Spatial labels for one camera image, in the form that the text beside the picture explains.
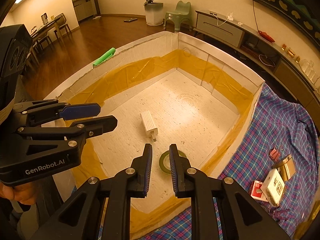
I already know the person's left hand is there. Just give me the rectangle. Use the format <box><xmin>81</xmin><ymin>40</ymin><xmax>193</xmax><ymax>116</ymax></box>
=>
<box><xmin>0</xmin><ymin>182</ymin><xmax>39</xmax><ymax>205</ymax></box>

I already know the red playing card pack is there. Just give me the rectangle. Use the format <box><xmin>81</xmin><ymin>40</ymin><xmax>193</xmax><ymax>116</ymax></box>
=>
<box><xmin>248</xmin><ymin>180</ymin><xmax>268</xmax><ymax>202</ymax></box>

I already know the white carton box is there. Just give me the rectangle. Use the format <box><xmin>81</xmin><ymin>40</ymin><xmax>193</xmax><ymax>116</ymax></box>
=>
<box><xmin>260</xmin><ymin>168</ymin><xmax>285</xmax><ymax>206</ymax></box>

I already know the white power adapter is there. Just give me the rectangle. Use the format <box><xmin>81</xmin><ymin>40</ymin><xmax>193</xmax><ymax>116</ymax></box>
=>
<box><xmin>140</xmin><ymin>111</ymin><xmax>158</xmax><ymax>142</ymax></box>

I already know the green tape roll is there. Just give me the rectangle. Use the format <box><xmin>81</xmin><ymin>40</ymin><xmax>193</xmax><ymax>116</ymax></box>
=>
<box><xmin>159</xmin><ymin>151</ymin><xmax>171</xmax><ymax>174</ymax></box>

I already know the green phone stand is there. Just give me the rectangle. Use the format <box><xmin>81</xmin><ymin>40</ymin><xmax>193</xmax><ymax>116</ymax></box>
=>
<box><xmin>93</xmin><ymin>48</ymin><xmax>116</xmax><ymax>67</ymax></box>

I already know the pink binder clip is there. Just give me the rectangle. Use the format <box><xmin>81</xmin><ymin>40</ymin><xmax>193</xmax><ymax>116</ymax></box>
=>
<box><xmin>268</xmin><ymin>148</ymin><xmax>280</xmax><ymax>163</ymax></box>

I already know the gold metal box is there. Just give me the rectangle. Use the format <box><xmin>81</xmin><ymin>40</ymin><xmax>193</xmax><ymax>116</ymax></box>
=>
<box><xmin>272</xmin><ymin>154</ymin><xmax>296</xmax><ymax>182</ymax></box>

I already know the white foam box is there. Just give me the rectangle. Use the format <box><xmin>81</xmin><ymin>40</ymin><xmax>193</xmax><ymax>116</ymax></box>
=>
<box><xmin>48</xmin><ymin>31</ymin><xmax>264</xmax><ymax>239</ymax></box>

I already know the dining table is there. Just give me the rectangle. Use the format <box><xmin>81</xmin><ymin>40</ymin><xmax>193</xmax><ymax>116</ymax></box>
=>
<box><xmin>31</xmin><ymin>19</ymin><xmax>64</xmax><ymax>64</ymax></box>

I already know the dining chair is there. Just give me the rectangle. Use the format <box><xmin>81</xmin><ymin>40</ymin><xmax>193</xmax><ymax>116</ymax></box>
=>
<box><xmin>54</xmin><ymin>13</ymin><xmax>71</xmax><ymax>35</ymax></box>

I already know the blue plaid shirt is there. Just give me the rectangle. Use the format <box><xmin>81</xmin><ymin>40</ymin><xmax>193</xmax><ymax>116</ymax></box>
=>
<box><xmin>97</xmin><ymin>82</ymin><xmax>320</xmax><ymax>240</ymax></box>

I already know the black remote on floor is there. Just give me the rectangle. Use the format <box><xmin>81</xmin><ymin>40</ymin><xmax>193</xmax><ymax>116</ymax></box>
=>
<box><xmin>123</xmin><ymin>18</ymin><xmax>138</xmax><ymax>22</ymax></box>

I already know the white trash bin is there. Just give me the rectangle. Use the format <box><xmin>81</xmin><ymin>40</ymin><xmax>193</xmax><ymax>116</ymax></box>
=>
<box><xmin>144</xmin><ymin>3</ymin><xmax>164</xmax><ymax>27</ymax></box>

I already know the green plastic chair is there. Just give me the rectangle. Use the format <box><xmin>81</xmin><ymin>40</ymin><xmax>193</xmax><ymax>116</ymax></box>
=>
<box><xmin>163</xmin><ymin>1</ymin><xmax>193</xmax><ymax>32</ymax></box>

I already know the grey tv cabinet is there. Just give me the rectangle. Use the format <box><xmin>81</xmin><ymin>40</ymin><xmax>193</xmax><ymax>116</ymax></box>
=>
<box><xmin>195</xmin><ymin>10</ymin><xmax>319</xmax><ymax>125</ymax></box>

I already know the glass cups set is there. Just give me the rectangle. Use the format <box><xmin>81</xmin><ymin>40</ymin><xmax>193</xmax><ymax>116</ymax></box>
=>
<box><xmin>299</xmin><ymin>59</ymin><xmax>319</xmax><ymax>85</ymax></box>

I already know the white charger on cabinet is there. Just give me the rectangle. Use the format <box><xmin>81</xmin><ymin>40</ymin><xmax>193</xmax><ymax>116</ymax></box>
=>
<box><xmin>226</xmin><ymin>12</ymin><xmax>233</xmax><ymax>21</ymax></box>

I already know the red dish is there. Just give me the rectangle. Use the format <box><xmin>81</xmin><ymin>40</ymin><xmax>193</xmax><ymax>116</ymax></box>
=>
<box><xmin>258</xmin><ymin>30</ymin><xmax>275</xmax><ymax>43</ymax></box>

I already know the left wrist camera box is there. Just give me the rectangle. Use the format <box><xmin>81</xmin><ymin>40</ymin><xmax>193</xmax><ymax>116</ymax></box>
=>
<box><xmin>1</xmin><ymin>24</ymin><xmax>33</xmax><ymax>122</ymax></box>

